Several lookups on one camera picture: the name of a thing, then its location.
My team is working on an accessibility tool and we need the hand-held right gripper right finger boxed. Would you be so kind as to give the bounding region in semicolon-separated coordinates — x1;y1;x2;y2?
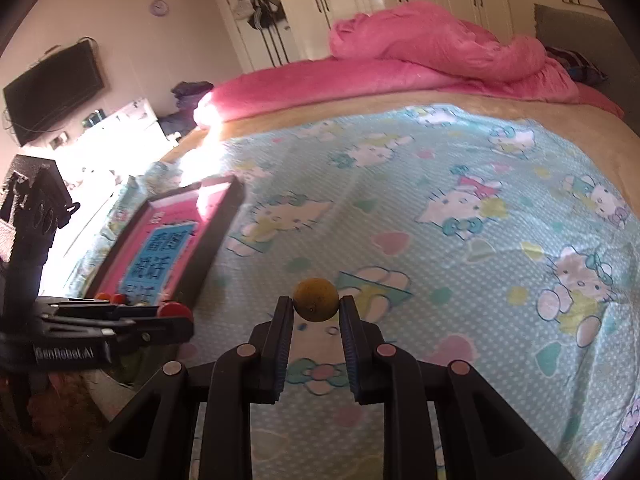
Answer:
338;296;576;480

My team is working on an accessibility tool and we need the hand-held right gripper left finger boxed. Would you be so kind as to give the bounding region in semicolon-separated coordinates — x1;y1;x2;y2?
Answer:
65;296;295;480

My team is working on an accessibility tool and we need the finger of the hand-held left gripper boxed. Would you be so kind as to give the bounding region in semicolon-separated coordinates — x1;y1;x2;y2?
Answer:
35;296;193;322
40;314;196;347

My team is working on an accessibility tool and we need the small brown fruit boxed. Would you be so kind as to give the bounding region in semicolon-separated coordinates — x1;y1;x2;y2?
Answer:
292;277;339;323

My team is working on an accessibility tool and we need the grey tray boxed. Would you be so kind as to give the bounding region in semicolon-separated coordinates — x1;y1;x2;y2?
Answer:
82;175;246;311

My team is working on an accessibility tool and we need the pink book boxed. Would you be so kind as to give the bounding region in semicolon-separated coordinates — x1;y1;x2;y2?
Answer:
97;187;231;306

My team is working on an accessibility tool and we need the printed cartoon blanket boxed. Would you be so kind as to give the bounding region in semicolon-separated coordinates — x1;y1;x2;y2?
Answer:
65;104;640;480

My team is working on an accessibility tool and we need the black television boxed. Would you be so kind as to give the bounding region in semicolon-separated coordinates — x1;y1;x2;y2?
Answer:
2;40;106;147

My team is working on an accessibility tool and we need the white cabinet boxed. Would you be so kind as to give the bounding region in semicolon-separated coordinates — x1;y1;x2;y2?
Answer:
100;99;166;136

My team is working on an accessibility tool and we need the dark cloth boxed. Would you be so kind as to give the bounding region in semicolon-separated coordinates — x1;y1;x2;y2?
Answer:
157;110;196;141

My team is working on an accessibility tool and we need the pile of folded clothes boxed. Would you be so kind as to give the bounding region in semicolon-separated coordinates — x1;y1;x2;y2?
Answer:
171;81;215;108

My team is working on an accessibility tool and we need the white door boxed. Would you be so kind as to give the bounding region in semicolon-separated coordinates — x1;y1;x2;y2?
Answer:
212;0;301;73

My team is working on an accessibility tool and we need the pink duvet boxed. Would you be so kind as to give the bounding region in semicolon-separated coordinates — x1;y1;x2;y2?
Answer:
194;0;626;128

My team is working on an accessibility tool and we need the dark hanging bag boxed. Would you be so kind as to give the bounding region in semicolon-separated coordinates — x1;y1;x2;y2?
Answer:
250;0;292;66

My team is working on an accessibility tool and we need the beige bed sheet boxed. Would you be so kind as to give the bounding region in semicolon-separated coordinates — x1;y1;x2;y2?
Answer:
165;87;640;171

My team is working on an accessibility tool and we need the dark pillow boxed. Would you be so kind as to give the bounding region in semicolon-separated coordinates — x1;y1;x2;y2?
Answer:
542;45;611;87

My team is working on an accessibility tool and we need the grey headboard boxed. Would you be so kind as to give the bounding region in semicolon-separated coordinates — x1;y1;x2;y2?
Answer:
532;4;640;126

